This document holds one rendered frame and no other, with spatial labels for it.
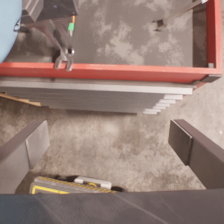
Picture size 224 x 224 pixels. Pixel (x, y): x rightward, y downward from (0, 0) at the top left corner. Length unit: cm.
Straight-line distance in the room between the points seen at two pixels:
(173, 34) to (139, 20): 10
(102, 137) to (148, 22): 100
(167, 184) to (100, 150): 57
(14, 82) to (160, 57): 42
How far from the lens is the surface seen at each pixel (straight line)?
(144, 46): 46
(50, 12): 34
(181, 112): 138
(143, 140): 131
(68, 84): 48
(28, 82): 54
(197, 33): 50
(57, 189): 113
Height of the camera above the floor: 130
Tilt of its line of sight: 82 degrees down
